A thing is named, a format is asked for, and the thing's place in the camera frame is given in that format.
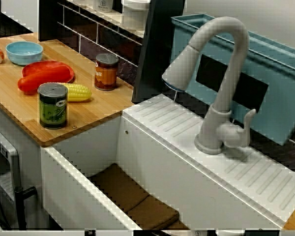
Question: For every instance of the yellow toy corn cob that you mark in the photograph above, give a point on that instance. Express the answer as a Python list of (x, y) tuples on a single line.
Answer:
[(78, 93)]

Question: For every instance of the green pea can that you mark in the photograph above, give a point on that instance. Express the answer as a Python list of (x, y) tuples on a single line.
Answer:
[(52, 110)]

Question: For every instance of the red chili pepper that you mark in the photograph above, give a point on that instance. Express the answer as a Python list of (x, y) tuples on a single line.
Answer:
[(39, 78)]

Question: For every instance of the white toy sink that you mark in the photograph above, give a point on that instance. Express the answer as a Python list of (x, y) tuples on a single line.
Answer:
[(162, 147)]

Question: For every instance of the orange labelled jar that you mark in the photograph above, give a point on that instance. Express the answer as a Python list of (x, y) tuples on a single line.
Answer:
[(105, 73)]

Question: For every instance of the brown cloth mat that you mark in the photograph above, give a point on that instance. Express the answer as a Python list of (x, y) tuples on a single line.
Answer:
[(127, 186)]

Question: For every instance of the white tiled shelf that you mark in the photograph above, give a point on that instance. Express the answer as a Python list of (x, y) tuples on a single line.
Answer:
[(108, 16)]

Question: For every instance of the red plastic plate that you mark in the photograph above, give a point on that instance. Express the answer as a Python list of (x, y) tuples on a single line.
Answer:
[(43, 64)]

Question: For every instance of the grey toy faucet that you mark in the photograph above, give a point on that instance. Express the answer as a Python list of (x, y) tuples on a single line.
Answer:
[(236, 37)]

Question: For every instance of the teal plastic dish rack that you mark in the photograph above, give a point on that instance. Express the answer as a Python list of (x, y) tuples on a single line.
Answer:
[(273, 64)]

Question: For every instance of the light blue bowl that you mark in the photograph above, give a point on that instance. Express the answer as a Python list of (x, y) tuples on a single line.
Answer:
[(24, 52)]

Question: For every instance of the grey appliance front panel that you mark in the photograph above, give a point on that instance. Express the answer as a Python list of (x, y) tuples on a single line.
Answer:
[(12, 157)]

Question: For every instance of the black kitchen frame post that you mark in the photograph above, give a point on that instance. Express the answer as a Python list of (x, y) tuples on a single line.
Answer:
[(48, 19), (157, 49)]

